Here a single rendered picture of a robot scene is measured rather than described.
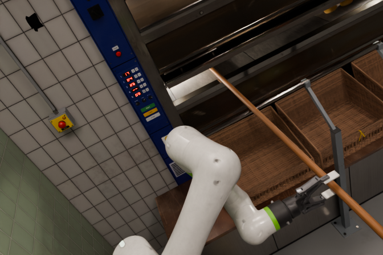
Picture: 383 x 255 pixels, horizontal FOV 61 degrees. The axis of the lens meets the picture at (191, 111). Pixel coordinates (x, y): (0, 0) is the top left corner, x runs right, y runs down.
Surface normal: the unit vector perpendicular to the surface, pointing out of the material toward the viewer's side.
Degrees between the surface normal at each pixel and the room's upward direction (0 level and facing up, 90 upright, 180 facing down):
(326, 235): 0
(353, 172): 90
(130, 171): 90
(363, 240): 0
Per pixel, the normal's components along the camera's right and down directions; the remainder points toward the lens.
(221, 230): -0.33, -0.75
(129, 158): 0.32, 0.48
